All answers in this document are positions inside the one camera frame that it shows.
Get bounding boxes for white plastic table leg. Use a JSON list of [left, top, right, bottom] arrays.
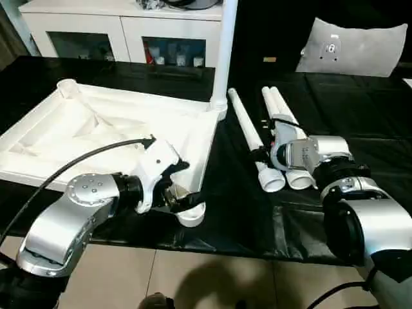
[[270, 86, 312, 142], [262, 86, 315, 191], [210, 0, 239, 114], [227, 87, 286, 194]]

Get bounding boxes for black work mat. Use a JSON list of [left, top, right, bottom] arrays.
[[0, 54, 412, 268]]

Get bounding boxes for white plastic table top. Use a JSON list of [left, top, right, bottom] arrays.
[[0, 79, 228, 229]]

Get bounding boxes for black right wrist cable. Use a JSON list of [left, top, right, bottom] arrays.
[[307, 270, 379, 306]]

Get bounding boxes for dark left robot foot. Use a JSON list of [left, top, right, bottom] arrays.
[[141, 292, 175, 309]]

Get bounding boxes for dark round device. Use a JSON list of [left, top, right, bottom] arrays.
[[160, 0, 223, 11]]

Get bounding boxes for white glass-door cabinet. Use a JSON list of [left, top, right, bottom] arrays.
[[19, 0, 226, 69]]

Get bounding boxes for grey printed cushion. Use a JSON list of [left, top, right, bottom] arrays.
[[295, 17, 407, 78]]

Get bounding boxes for brown curtain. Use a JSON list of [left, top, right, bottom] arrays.
[[0, 0, 36, 70]]

